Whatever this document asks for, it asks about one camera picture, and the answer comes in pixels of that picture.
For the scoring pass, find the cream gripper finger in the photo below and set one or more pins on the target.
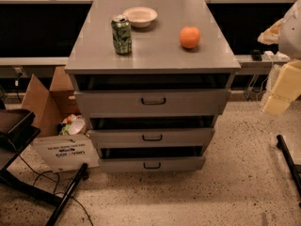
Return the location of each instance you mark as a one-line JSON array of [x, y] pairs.
[[285, 90]]

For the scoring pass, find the grey top drawer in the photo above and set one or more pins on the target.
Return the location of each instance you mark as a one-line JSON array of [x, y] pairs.
[[143, 103]]

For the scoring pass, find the grey drawer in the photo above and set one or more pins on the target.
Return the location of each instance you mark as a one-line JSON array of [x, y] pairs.
[[151, 137], [190, 163], [143, 103]]

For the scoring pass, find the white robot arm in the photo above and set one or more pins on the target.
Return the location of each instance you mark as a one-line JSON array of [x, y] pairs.
[[286, 32]]

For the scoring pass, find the grey middle drawer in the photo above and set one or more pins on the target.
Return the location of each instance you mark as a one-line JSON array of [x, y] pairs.
[[151, 137]]

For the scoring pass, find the grey bottom drawer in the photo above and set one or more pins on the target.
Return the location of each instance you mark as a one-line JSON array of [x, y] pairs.
[[190, 163]]

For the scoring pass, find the grey metal drawer cabinet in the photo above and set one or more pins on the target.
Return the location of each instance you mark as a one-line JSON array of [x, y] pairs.
[[157, 62]]

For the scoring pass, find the white power strip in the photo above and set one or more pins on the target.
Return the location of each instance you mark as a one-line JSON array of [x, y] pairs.
[[275, 57]]

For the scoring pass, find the black small device on ledge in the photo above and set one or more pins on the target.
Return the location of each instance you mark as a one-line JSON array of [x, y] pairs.
[[256, 55]]

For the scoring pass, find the black bar right floor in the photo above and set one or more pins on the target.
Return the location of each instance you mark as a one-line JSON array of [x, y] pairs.
[[295, 169]]

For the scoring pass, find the orange fruit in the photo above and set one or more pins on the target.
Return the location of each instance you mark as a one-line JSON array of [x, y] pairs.
[[189, 37]]

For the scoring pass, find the white bowl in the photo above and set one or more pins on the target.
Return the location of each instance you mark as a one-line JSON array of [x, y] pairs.
[[140, 17]]

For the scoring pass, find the green soda can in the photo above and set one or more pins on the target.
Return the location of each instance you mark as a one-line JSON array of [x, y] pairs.
[[121, 32]]

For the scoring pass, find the trash in cardboard box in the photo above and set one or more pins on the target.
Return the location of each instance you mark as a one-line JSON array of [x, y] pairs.
[[72, 125]]

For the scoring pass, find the brown cardboard box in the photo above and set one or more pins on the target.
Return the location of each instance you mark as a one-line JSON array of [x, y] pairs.
[[51, 106]]

